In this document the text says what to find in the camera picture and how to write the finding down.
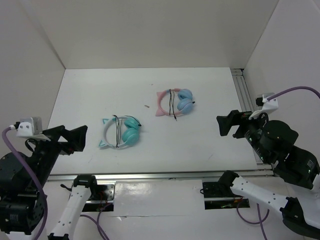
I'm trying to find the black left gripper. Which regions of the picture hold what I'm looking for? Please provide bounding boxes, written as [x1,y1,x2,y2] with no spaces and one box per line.
[30,123,88,189]

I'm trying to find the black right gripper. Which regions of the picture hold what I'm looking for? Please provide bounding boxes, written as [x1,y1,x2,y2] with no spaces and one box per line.
[214,106,270,161]

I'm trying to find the black teal headphone audio cable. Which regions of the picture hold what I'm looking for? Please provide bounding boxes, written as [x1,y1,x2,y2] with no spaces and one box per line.
[111,114,143,149]

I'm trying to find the teal cat-ear headphones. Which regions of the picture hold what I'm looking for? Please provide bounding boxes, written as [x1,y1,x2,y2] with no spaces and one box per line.
[97,115,142,149]

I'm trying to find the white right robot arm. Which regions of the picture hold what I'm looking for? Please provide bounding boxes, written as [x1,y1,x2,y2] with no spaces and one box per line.
[216,110,320,240]

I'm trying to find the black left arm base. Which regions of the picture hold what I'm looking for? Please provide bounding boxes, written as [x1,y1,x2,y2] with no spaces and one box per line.
[82,183,116,213]

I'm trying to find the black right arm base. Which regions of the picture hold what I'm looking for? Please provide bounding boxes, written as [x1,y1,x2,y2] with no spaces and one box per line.
[199,181,250,210]

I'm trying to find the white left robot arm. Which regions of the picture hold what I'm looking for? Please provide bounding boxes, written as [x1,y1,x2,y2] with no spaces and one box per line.
[0,121,99,240]

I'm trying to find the pink blue cat-ear headphones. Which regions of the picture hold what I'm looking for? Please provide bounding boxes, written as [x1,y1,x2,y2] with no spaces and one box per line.
[155,88,196,119]

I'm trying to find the white front cover plate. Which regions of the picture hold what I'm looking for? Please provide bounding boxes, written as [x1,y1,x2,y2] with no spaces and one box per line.
[111,180,205,217]

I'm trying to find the aluminium side rail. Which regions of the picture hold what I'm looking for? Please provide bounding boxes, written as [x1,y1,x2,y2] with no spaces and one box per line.
[231,68,276,177]

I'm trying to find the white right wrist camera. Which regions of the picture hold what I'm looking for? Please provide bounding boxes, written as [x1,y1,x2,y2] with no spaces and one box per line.
[249,92,279,120]

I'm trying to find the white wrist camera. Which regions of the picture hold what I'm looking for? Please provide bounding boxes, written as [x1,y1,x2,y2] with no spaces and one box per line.
[16,116,43,138]
[249,92,279,120]

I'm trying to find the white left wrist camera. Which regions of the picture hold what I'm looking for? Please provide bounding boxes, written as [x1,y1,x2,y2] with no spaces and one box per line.
[16,116,43,138]

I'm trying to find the black pink headphone audio cable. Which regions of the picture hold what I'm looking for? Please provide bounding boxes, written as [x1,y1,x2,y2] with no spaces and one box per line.
[167,88,179,122]

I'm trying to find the aluminium front rail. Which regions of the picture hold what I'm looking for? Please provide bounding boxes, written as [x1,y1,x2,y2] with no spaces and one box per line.
[47,169,276,183]

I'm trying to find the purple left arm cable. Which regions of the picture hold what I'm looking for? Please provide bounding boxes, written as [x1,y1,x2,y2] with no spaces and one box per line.
[1,124,111,240]

